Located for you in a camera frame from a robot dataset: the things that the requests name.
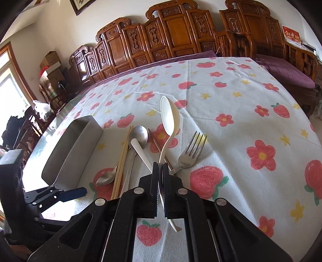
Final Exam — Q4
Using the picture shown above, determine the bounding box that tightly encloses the strawberry flower printed tablecloth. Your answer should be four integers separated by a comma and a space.
23, 57, 319, 262

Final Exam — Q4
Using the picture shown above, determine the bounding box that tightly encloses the framed wall picture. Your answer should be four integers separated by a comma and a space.
69, 0, 100, 16

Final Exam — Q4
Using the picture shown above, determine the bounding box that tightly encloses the carved wooden sofa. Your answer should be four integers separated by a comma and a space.
68, 0, 257, 88

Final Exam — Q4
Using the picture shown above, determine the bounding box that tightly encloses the purple sofa cushion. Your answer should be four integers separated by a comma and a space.
118, 50, 218, 75

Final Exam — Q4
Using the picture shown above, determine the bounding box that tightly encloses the black bag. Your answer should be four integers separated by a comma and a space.
1, 115, 21, 150

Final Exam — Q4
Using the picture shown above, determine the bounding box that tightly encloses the white plastic bag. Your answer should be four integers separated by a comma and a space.
311, 98, 322, 119

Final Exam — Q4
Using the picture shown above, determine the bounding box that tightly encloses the large steel spoon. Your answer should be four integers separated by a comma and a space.
121, 125, 149, 193

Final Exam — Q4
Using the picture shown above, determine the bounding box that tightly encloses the red calendar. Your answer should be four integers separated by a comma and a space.
282, 25, 302, 44

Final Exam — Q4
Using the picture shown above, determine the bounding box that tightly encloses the steel fork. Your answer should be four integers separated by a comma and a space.
170, 131, 208, 175

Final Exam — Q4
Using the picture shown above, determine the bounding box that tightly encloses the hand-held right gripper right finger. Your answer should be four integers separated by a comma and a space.
162, 162, 294, 262

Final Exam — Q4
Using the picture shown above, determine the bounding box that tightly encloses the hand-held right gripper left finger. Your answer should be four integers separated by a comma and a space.
27, 162, 159, 262

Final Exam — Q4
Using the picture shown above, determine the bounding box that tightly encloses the wooden framed window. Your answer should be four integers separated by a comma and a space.
0, 42, 34, 122

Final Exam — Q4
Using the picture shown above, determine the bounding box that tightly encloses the dark wooden chair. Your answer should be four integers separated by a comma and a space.
12, 108, 44, 153

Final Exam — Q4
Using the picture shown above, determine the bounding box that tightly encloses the light wooden chopstick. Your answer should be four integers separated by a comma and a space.
111, 126, 132, 199
114, 126, 133, 201

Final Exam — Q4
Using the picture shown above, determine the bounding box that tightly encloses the carved wooden armchair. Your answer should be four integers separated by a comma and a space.
219, 0, 320, 116

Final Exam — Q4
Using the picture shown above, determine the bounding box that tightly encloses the small steel spoon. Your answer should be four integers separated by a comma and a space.
95, 151, 131, 187

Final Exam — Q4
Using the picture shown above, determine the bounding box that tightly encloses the brown chopstick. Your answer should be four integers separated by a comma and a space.
148, 128, 174, 172

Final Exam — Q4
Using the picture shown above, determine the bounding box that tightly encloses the white ceramic spoon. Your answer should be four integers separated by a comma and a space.
158, 96, 183, 233
130, 139, 154, 174

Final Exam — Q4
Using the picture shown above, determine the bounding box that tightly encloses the purple armchair cushion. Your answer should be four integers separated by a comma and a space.
255, 54, 316, 88

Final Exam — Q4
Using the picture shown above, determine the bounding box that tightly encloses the stainless steel rectangular container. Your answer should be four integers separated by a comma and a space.
41, 114, 104, 187

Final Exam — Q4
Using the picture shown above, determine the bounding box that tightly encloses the clear plastic bag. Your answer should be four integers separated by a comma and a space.
32, 100, 55, 122

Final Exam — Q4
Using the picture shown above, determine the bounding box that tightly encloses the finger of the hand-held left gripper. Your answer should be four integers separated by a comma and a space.
30, 218, 73, 238
24, 186, 87, 205

